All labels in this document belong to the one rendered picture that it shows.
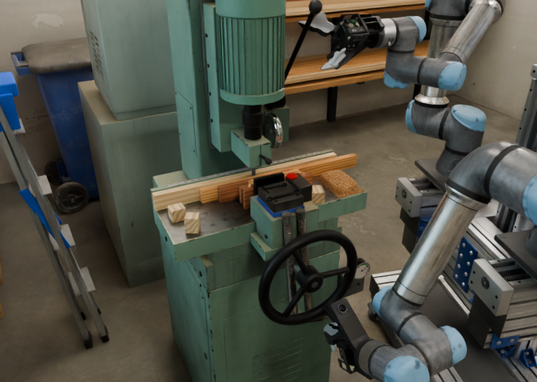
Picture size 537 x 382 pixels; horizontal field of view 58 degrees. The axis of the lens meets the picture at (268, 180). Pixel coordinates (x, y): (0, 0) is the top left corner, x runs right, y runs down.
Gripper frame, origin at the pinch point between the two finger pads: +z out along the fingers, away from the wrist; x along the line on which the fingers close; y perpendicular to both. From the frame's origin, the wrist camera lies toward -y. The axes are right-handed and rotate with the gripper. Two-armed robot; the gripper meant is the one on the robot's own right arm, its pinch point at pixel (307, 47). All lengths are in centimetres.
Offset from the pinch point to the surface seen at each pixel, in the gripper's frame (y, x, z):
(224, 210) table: -34.4, 25.8, 24.6
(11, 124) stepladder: -60, -30, 75
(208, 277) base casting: -40, 42, 34
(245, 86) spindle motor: -7.2, 4.2, 17.1
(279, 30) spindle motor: 3.3, -3.5, 7.9
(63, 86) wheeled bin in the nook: -147, -105, 52
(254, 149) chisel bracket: -23.2, 14.3, 14.2
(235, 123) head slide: -29.3, 1.9, 14.2
